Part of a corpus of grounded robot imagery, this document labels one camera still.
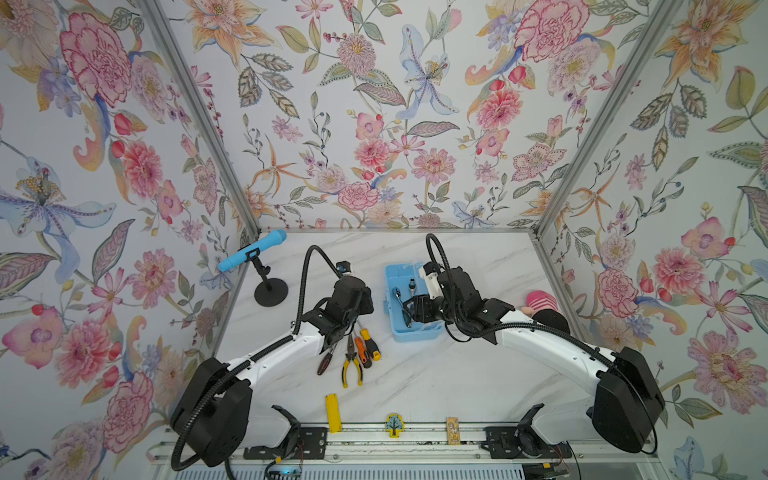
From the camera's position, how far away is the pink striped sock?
95 centimetres

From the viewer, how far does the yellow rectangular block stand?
78 cm

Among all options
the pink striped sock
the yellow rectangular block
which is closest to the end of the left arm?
the yellow rectangular block

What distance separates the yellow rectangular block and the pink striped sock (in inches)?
26.2
